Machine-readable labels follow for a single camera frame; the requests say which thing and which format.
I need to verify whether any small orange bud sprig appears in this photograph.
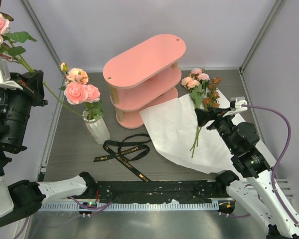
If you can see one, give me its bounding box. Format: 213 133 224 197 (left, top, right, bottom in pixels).
189 77 221 110

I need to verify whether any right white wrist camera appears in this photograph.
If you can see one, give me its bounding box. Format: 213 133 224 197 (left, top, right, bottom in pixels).
223 97 248 117

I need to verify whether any pink three-tier wooden shelf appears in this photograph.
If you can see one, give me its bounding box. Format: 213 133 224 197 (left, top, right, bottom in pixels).
103 34 186 129

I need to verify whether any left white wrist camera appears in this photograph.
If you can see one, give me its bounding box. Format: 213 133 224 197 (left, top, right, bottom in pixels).
0 57 22 90

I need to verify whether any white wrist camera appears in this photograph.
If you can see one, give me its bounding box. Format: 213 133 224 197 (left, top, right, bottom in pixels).
223 97 248 117
0 57 22 90

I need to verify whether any slotted white cable duct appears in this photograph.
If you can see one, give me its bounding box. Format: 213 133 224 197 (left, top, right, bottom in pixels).
40 200 219 212

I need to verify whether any small peach carnation stem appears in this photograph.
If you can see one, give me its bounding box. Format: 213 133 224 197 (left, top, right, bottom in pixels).
180 67 211 152

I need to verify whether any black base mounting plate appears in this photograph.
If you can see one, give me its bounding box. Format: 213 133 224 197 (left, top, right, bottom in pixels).
93 180 229 204

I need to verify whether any pink double rose stem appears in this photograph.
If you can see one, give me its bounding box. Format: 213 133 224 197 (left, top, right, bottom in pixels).
64 82 104 121

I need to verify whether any large pink rose stem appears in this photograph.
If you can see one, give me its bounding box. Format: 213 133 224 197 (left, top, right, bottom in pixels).
0 0 84 118

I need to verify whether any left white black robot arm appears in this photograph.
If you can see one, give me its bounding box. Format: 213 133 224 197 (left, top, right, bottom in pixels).
0 70 97 228

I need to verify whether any black ribbon gold lettering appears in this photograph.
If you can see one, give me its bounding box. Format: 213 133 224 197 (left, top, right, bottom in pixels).
93 133 151 182

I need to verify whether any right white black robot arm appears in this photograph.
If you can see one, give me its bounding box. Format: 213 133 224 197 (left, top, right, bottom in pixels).
195 108 299 239

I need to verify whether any white ribbed ceramic vase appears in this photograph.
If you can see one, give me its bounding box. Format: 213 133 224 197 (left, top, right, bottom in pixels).
82 111 110 144

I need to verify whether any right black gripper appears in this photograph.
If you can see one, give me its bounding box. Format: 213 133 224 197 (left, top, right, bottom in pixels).
194 106 237 152

